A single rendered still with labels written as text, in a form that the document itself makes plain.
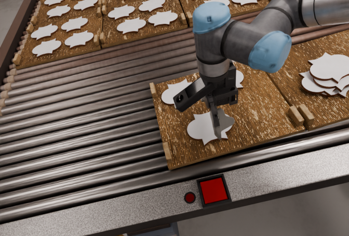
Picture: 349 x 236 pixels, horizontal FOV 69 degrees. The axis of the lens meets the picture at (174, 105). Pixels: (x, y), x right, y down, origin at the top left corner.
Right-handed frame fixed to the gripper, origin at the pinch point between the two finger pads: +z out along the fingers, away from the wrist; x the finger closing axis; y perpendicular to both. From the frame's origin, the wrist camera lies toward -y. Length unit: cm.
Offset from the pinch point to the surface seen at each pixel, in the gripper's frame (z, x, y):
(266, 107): 3.4, 1.3, 18.8
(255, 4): 3, 59, 41
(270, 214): 97, -5, 29
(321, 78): -0.9, 3.4, 37.2
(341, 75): -1.0, 2.3, 42.8
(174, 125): 3.9, 4.4, -10.6
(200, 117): 2.7, 3.9, -1.8
